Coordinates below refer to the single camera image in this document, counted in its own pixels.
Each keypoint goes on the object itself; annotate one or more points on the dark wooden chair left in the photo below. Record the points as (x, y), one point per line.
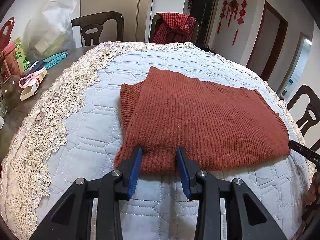
(91, 26)

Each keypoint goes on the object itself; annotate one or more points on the beige refrigerator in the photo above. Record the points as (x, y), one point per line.
(134, 13)

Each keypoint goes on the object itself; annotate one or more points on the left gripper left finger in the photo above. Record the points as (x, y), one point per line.
(71, 216)

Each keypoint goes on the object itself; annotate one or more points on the red checkered garment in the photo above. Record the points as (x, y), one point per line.
(173, 27)

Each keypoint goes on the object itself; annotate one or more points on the small white cardboard box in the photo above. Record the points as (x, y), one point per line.
(31, 89)

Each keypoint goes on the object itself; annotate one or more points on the red Chinese knot decoration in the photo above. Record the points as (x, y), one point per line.
(232, 11)

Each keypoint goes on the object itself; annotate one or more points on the red gift bag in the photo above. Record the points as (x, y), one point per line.
(6, 32)

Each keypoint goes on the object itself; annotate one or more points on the rust red knit sweater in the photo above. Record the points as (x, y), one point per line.
(220, 127)

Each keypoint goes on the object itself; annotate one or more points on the green floral box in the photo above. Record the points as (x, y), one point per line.
(22, 59)

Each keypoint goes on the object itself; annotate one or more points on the pink scissors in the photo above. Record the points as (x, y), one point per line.
(24, 81)

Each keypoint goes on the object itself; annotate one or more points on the dark wooden chair with garment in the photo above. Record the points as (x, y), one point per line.
(172, 27)

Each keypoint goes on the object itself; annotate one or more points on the person right hand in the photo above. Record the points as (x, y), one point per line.
(311, 194)

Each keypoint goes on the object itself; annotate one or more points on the pink lidded red bottle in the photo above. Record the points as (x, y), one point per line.
(9, 63)

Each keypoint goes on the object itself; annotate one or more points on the dark wooden chair right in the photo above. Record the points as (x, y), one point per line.
(311, 114)

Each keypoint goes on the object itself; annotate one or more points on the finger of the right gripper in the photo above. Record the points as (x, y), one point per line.
(299, 148)

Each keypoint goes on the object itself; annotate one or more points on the white plastic bag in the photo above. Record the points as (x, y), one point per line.
(49, 31)

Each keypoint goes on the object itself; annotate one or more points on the glass jar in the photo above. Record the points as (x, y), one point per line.
(10, 94)

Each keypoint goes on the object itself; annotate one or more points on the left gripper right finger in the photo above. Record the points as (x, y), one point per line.
(246, 216)

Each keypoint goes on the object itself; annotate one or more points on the cream lace tablecloth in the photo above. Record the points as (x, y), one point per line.
(37, 129)

